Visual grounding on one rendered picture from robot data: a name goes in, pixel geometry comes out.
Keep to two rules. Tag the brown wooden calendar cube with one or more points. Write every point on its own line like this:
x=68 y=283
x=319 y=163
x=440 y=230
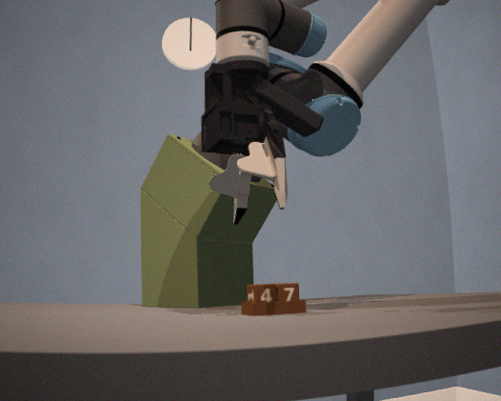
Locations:
x=287 y=292
x=261 y=293

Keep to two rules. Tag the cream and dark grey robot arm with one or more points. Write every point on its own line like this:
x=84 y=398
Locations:
x=286 y=26

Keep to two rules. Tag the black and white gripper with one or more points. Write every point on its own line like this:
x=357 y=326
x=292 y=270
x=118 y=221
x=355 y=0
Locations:
x=260 y=144

